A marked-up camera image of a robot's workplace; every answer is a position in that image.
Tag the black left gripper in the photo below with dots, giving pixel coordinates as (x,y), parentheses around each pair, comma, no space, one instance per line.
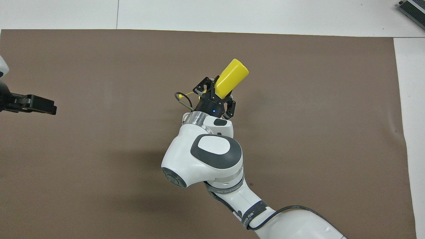
(15,99)

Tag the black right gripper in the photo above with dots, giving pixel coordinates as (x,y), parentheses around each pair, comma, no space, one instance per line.
(209,104)

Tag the yellow squeeze bottle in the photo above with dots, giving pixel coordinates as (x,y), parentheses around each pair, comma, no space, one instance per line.
(230,78)

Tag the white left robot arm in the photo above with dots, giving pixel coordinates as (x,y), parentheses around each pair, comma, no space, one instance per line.
(2,68)

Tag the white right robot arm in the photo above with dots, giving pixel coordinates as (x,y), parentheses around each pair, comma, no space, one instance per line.
(202,159)

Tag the brown paper mat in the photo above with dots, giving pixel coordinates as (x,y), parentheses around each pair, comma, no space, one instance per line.
(99,172)

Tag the grey ribbed metal device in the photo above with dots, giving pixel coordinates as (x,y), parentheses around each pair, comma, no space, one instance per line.
(413,11)

